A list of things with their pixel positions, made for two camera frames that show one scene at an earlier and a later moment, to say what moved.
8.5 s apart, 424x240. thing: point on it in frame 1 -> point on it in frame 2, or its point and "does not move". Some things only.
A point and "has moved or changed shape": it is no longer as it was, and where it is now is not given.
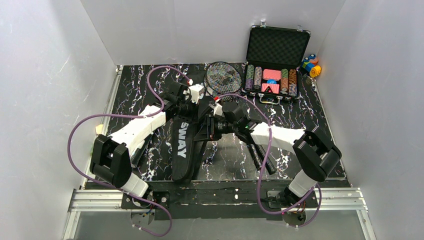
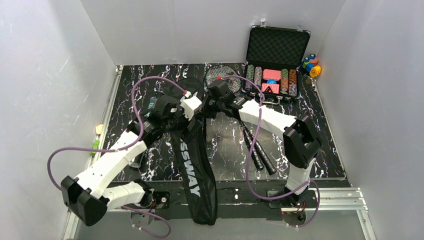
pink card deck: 271,74 does not move
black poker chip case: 274,56 does not move
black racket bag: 188,155 has moved or changed shape
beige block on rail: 99,129 does not move
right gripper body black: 212,126 -> 210,108
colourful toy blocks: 310,65 does not move
